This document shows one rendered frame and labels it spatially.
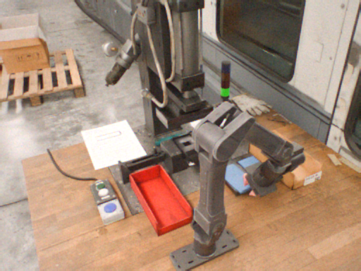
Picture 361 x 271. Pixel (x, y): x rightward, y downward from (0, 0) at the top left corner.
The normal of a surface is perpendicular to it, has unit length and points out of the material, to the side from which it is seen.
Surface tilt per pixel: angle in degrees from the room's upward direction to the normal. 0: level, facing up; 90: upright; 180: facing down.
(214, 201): 87
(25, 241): 0
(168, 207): 0
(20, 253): 0
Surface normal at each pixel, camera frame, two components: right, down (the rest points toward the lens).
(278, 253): -0.04, -0.82
